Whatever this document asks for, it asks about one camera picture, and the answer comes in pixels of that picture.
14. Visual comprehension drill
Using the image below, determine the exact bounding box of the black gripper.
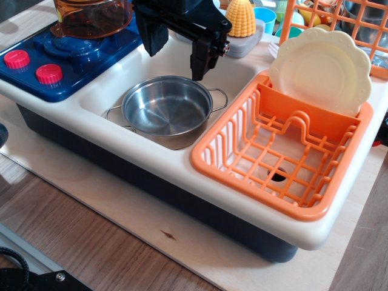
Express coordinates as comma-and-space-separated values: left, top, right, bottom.
132, 1, 232, 81

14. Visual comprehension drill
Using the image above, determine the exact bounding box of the small steel pan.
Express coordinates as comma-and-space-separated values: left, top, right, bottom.
105, 75, 229, 150

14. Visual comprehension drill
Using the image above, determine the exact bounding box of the cream toy sink unit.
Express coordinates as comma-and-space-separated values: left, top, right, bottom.
1, 33, 387, 262

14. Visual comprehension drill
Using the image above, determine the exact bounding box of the orange plastic drying rack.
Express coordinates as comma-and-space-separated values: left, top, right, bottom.
190, 72, 373, 222

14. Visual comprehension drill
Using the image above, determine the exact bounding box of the grey toy faucet base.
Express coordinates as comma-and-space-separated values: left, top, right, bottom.
175, 21, 266, 59

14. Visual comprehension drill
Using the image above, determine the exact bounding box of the yellow toy corn cob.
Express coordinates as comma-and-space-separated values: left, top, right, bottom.
225, 0, 256, 38

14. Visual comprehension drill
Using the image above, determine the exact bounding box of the blue plastic cup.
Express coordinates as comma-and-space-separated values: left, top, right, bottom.
253, 7, 276, 35

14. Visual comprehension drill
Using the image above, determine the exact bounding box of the white plastic fork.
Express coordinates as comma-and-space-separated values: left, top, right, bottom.
268, 42, 279, 59

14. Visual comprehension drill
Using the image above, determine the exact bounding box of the orange transparent plastic pot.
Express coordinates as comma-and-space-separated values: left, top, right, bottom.
50, 1, 133, 39

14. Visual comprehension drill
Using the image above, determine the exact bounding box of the blue toy stove top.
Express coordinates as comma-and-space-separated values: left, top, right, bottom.
1, 20, 142, 102

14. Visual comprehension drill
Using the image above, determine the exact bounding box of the red stove knob front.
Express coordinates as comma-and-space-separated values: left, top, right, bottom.
35, 64, 63, 85

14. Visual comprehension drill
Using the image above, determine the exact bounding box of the red stove knob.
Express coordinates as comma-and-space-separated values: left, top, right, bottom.
35, 64, 63, 85
4, 50, 30, 69

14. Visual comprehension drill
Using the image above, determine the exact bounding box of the cream scalloped plastic plate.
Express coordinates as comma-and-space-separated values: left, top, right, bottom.
269, 28, 372, 117

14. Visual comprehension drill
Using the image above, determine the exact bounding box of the red stove knob rear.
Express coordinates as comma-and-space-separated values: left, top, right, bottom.
4, 50, 30, 69

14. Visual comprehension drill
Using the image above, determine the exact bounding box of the orange grid basket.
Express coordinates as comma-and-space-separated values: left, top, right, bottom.
279, 1, 387, 81

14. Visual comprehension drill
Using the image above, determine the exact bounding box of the light plywood base board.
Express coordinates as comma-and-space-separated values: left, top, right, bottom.
1, 98, 387, 290

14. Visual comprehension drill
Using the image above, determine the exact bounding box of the black metal bracket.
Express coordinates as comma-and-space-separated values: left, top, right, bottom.
21, 270, 92, 291

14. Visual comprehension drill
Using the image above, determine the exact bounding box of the black braided cable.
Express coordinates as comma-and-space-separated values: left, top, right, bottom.
0, 246, 30, 291

